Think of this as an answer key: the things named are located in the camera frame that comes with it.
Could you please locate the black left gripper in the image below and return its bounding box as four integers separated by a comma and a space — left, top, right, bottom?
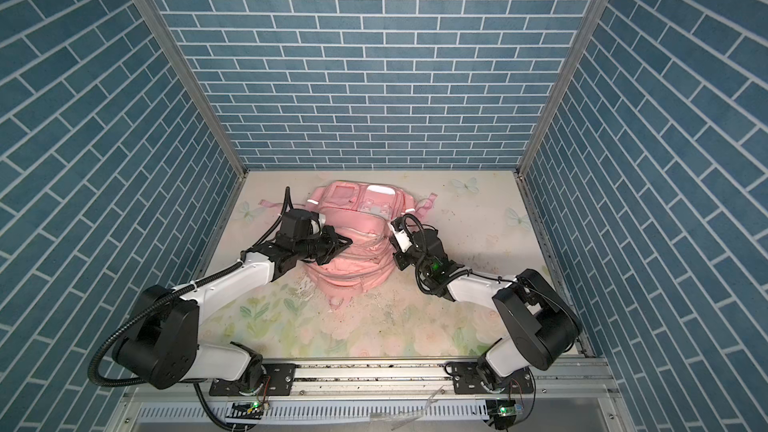
293, 225, 353, 265

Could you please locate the pink student backpack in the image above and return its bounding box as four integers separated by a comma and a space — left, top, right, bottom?
278, 181, 436, 309

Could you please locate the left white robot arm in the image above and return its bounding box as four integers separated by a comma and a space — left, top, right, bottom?
109, 209, 353, 395

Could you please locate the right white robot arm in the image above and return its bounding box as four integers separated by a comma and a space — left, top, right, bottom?
390, 221, 583, 391

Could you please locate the right black cable loop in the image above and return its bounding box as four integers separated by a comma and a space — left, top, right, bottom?
400, 212, 457, 298

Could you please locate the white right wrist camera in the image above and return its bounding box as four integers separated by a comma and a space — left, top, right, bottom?
389, 217, 413, 253

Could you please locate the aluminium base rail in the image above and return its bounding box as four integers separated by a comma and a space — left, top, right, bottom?
108, 356, 634, 431

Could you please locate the left black corrugated cable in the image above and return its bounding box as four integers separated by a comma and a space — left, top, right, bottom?
86, 185, 293, 432

